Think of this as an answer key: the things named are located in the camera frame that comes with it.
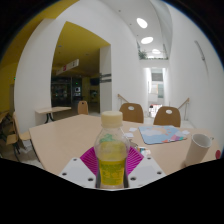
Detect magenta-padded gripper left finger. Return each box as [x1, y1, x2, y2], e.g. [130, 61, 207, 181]
[59, 146, 100, 188]

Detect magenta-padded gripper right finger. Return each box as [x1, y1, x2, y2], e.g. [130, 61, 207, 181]
[125, 146, 166, 188]

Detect clear bottle with yellow label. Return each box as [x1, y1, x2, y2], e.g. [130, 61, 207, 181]
[93, 110, 131, 190]

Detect small colourful packet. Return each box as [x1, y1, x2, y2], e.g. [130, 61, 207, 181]
[138, 146, 152, 157]

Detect colourful printed mouse pad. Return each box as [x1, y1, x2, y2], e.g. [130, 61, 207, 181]
[138, 124, 188, 145]

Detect white ceramic mug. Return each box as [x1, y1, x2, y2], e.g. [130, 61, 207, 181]
[184, 133, 213, 168]

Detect wooden chair with oval cutout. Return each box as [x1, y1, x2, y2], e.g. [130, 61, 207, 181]
[119, 102, 145, 124]
[153, 105, 182, 128]

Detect wooden chair with metal legs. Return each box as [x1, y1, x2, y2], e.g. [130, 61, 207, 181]
[6, 111, 35, 158]

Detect wooden stair handrail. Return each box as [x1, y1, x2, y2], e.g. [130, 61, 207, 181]
[117, 93, 130, 105]
[177, 97, 190, 120]

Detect dark sign on pillar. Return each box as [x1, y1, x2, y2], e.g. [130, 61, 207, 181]
[99, 73, 113, 84]

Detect white hanging sign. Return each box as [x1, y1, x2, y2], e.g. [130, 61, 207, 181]
[55, 58, 80, 76]

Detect green potted plant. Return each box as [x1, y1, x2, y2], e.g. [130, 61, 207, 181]
[138, 49, 148, 60]

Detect round ceiling lights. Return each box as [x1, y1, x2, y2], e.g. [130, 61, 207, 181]
[135, 17, 162, 55]

